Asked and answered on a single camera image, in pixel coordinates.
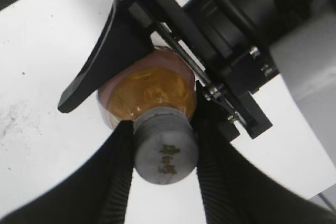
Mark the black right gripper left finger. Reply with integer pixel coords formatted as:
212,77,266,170
1,121,134,223

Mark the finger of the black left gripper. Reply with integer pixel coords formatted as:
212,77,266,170
58,0,154,113

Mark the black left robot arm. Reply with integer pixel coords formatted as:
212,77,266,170
58,0,335,141

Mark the white bottle cap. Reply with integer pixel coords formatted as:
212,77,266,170
134,107,198,185

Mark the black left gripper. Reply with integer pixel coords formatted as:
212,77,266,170
134,0,272,143

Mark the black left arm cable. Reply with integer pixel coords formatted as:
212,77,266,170
199,0,274,49

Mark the peach oolong tea bottle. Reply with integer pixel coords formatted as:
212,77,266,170
97,46,196,129

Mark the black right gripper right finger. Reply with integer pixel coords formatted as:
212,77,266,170
190,82,336,224

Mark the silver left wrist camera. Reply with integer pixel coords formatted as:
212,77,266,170
270,11,335,162

